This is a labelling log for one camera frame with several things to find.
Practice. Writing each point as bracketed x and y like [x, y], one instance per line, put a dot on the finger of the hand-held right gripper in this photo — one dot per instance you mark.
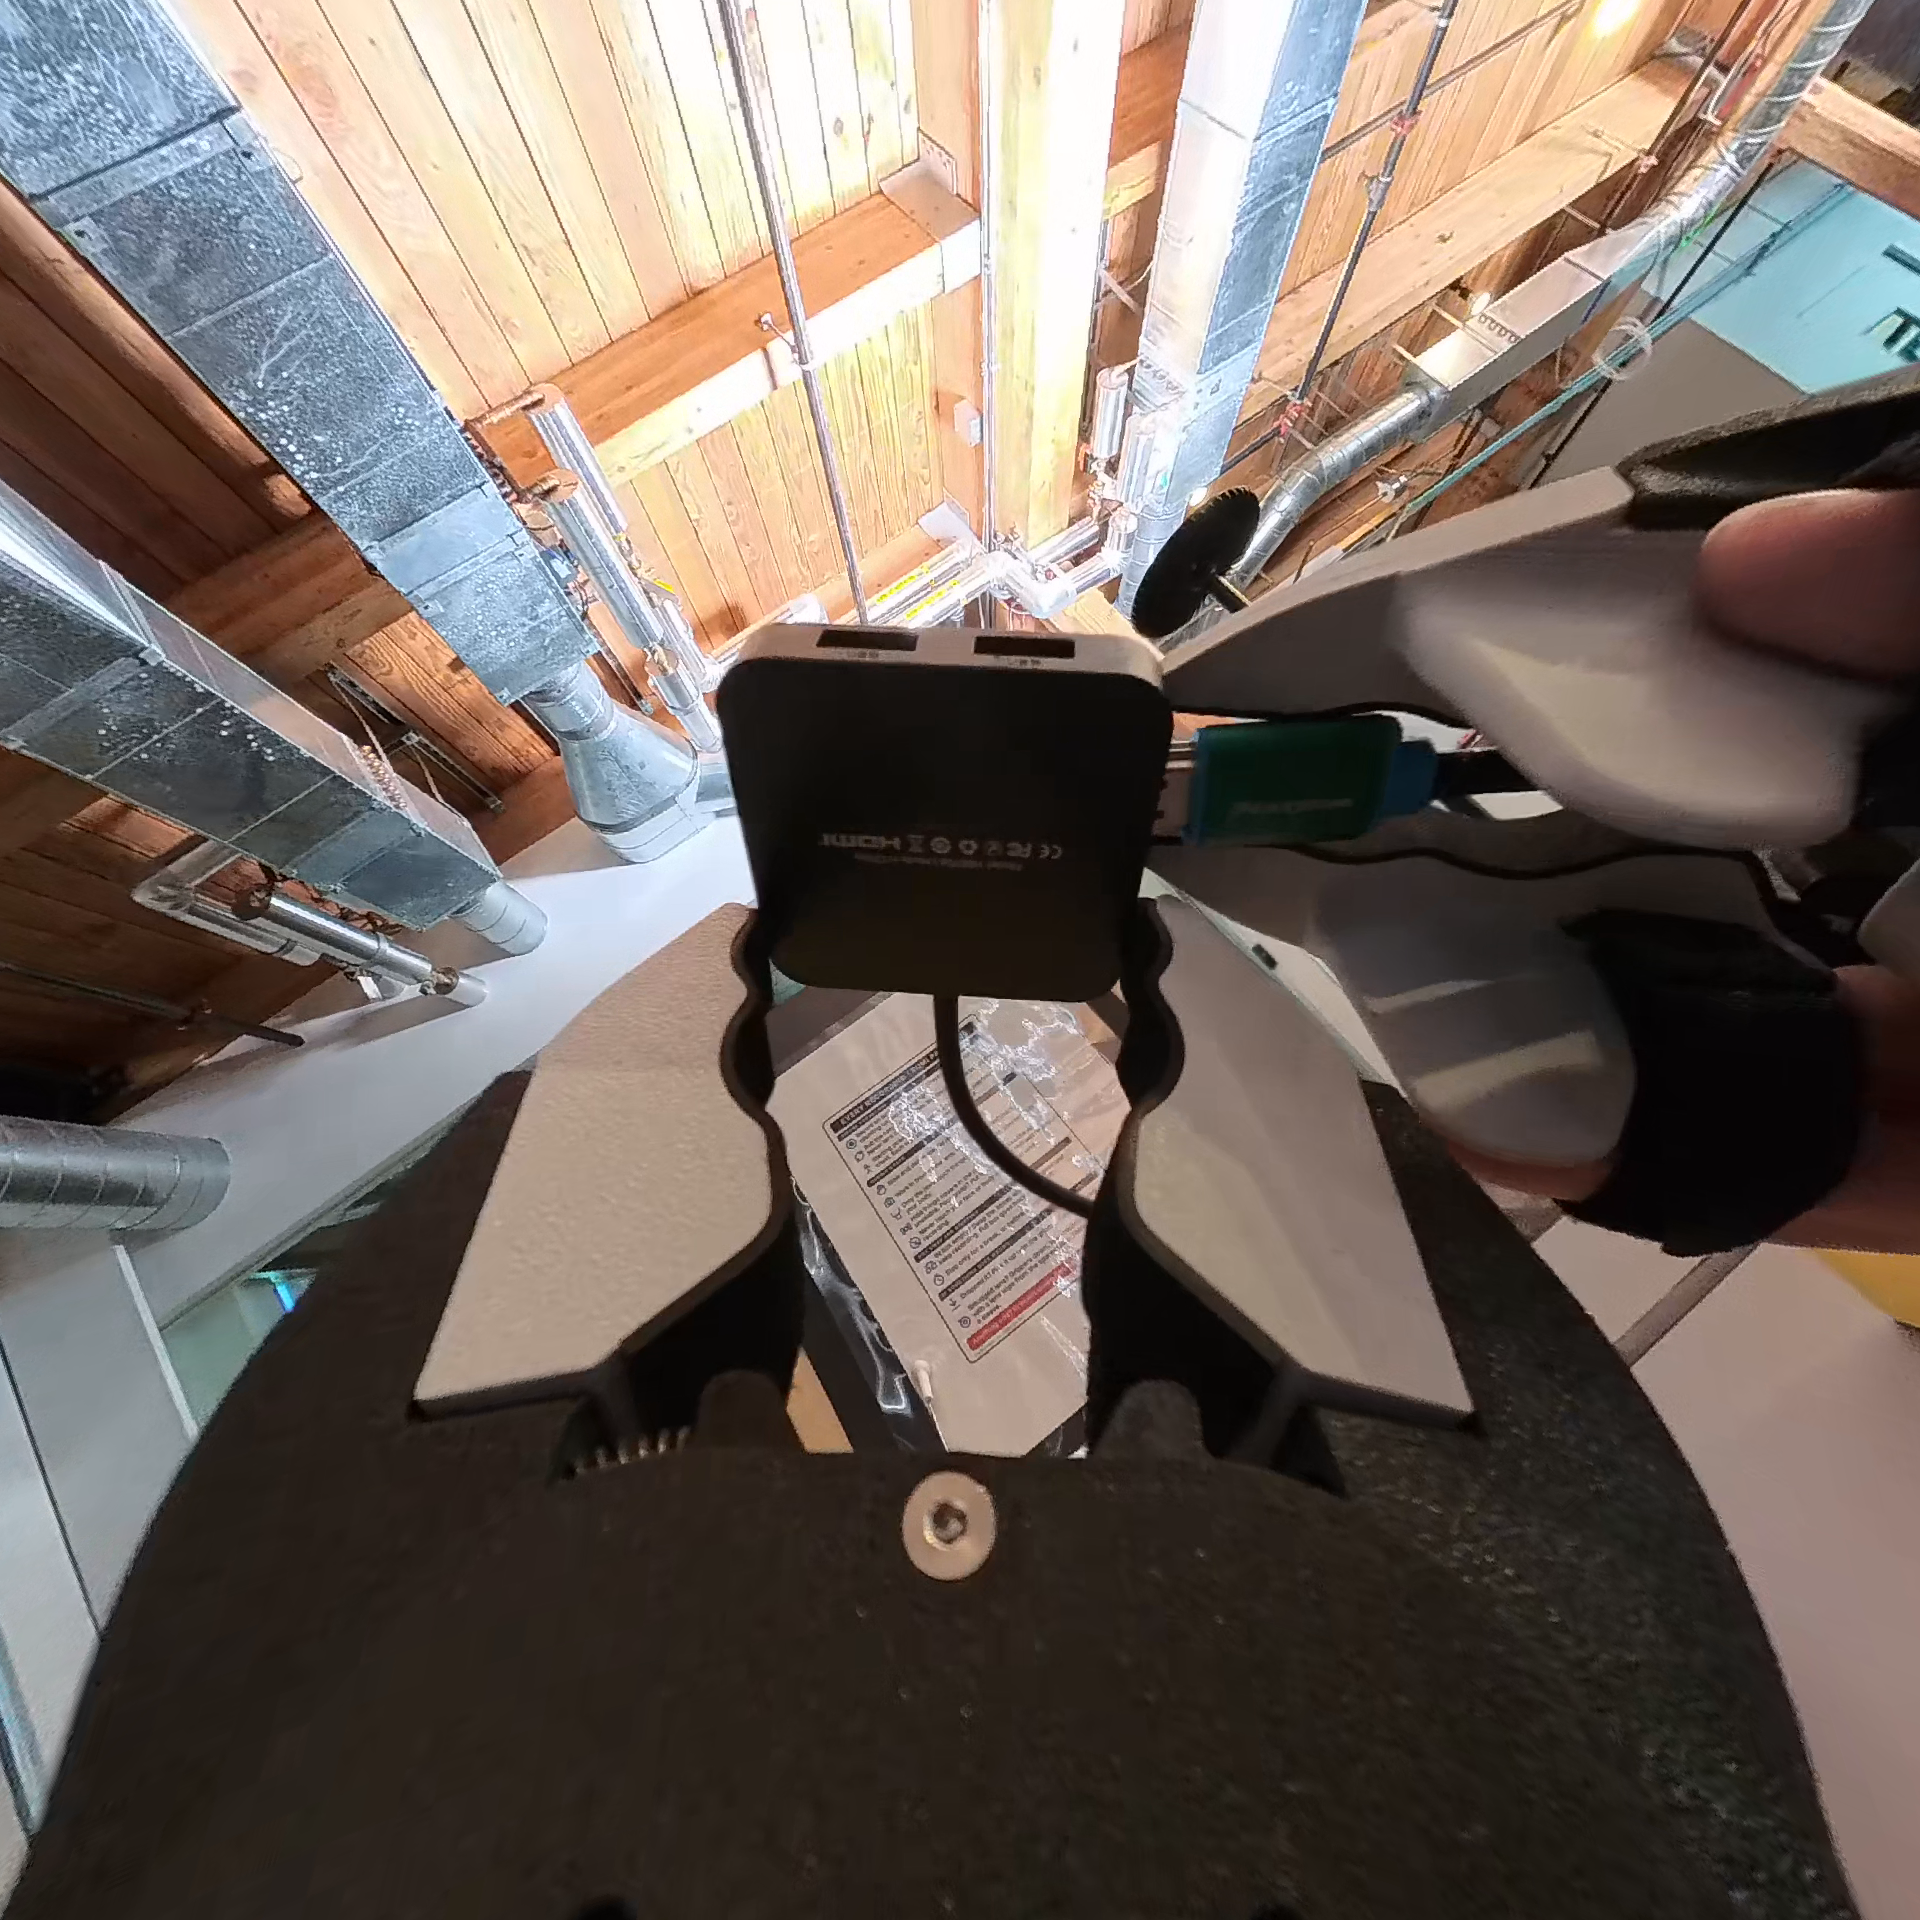
[1275, 930]
[1348, 629]

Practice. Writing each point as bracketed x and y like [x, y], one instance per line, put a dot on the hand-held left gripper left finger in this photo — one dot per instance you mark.
[599, 1201]

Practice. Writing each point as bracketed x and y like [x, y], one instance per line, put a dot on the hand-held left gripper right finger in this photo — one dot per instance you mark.
[1290, 1201]

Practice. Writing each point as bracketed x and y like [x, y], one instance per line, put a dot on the black hdmi switch box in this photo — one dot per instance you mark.
[945, 797]

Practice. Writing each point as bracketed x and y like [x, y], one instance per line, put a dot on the person's right hand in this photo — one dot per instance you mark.
[1816, 586]

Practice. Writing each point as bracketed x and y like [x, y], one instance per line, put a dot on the black toothed disc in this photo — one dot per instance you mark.
[1185, 562]

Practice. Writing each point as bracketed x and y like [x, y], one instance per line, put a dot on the white pipe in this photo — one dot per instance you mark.
[1035, 569]

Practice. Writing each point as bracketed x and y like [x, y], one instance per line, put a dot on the printed instruction sheet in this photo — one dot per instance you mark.
[960, 1276]

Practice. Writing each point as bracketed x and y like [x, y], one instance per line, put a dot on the yellow panel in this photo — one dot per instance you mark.
[1882, 1289]

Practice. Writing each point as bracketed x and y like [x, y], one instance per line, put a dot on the teal wall sign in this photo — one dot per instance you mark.
[1800, 285]

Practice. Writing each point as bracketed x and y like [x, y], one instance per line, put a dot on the flexible metal duct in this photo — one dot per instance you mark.
[1336, 470]

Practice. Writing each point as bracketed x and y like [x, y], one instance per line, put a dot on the rectangular metal duct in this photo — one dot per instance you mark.
[1243, 224]

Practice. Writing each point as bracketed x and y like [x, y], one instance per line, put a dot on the slim spiral metal duct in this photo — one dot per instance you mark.
[106, 1177]

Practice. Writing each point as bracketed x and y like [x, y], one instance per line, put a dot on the medium metal air duct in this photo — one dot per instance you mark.
[148, 705]

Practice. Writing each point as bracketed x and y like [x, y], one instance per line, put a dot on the large metal air duct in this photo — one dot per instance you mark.
[299, 301]

